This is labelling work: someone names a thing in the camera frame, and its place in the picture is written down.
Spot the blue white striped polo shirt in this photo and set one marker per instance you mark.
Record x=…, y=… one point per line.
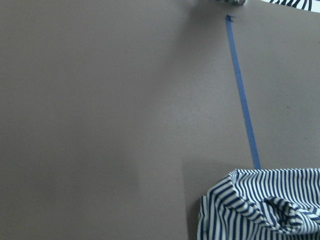
x=262, y=204

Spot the aluminium frame post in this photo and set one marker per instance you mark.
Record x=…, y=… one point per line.
x=232, y=2

